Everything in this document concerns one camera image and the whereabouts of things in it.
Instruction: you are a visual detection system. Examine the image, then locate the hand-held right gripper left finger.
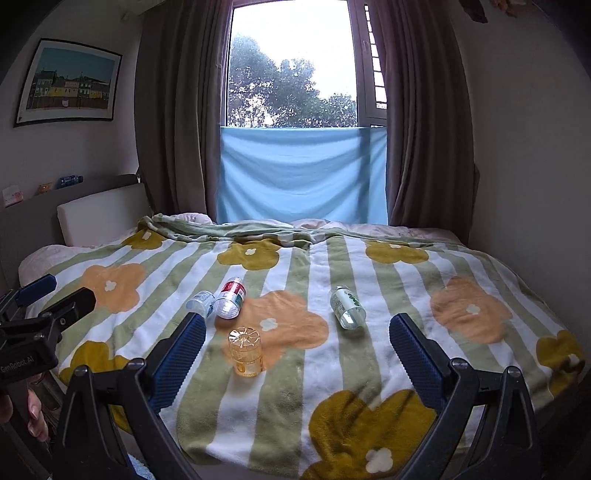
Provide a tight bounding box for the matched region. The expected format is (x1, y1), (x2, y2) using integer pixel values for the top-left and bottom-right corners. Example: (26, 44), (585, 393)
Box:
(50, 312), (207, 480)

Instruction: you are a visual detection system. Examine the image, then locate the light blue cloth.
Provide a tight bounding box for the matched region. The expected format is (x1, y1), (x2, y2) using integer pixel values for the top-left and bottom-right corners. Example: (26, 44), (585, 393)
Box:
(216, 126), (389, 225)

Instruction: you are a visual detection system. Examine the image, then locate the red label plastic bottle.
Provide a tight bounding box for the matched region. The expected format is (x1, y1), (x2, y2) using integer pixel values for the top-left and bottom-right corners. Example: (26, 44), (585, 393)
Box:
(213, 277), (247, 320)

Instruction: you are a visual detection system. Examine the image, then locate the brown curtain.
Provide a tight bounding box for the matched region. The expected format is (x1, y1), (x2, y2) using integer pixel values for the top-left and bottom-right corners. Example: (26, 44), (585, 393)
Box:
(369, 0), (482, 230)
(135, 0), (234, 227)

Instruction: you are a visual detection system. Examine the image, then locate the grey bed headboard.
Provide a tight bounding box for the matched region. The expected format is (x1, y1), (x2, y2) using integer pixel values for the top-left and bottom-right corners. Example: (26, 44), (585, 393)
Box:
(0, 173), (154, 296)

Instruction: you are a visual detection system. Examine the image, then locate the striped flower print blanket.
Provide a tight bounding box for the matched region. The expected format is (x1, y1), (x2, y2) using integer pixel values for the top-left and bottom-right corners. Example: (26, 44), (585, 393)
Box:
(21, 213), (586, 480)

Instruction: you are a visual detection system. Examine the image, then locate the small blue label bottle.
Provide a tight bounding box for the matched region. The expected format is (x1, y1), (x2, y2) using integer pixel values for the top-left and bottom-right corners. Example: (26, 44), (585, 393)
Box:
(185, 290), (216, 319)

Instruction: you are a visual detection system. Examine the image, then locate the dark hanging decoration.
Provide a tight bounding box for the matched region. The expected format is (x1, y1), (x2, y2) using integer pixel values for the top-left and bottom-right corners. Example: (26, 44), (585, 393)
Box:
(466, 0), (490, 25)

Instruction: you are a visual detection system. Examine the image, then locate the green label plastic bottle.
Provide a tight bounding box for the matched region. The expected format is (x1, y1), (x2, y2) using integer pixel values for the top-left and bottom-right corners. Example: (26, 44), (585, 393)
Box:
(329, 285), (367, 330)

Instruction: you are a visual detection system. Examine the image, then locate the window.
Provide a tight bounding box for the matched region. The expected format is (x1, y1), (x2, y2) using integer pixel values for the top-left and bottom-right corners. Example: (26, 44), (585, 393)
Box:
(225, 0), (389, 129)

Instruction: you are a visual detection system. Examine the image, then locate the framed wall picture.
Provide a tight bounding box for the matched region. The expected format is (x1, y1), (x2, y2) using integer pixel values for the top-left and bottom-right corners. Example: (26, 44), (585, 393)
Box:
(13, 38), (123, 128)

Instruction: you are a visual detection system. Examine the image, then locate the person's left hand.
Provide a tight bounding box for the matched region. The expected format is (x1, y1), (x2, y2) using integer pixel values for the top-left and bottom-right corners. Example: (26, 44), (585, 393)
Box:
(0, 387), (49, 442)

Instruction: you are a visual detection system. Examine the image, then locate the white headboard cushion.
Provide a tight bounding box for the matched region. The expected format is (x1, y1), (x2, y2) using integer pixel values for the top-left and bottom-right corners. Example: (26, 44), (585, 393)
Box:
(57, 183), (154, 247)

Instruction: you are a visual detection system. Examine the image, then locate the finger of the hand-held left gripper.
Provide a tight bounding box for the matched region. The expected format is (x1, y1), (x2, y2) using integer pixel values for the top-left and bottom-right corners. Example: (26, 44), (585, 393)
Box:
(17, 274), (58, 306)
(39, 287), (97, 334)

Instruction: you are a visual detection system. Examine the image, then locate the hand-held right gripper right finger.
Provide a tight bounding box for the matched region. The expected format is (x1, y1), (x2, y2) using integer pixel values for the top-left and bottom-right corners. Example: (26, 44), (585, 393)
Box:
(389, 313), (542, 480)

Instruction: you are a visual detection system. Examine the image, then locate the orange liquid plastic bottle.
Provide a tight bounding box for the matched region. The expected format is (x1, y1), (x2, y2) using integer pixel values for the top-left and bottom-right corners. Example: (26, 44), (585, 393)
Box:
(228, 326), (265, 378)

